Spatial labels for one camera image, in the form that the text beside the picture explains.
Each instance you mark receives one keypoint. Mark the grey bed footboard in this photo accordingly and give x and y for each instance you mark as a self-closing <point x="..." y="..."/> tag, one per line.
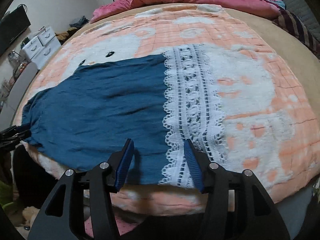
<point x="16" y="95"/>

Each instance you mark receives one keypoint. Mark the striped dark pillow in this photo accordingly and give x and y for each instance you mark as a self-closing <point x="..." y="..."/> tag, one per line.
<point x="290" y="23"/>

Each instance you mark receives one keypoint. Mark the clothes heap on floor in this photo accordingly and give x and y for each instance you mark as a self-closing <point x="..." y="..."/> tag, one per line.
<point x="74" y="26"/>

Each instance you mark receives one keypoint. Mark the blue denim pants lace hem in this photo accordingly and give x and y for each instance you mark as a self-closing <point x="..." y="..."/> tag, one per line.
<point x="158" y="101"/>

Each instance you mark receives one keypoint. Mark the peach white fleece blanket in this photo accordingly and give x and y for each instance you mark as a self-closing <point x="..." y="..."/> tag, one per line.
<point x="270" y="128"/>

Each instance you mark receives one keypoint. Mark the white drawer cabinet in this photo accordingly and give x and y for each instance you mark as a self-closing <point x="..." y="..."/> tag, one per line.
<point x="41" y="47"/>

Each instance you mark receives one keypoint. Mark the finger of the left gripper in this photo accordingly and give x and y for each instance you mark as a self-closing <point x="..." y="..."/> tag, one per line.
<point x="13" y="135"/>

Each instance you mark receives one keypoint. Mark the black wall television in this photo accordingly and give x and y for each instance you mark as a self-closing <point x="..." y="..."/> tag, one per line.
<point x="12" y="26"/>

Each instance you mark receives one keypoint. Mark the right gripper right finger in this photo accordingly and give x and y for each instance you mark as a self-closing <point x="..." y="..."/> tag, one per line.
<point x="238" y="206"/>

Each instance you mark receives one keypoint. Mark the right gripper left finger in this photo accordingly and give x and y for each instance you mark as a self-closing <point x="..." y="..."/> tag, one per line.
<point x="62" y="214"/>

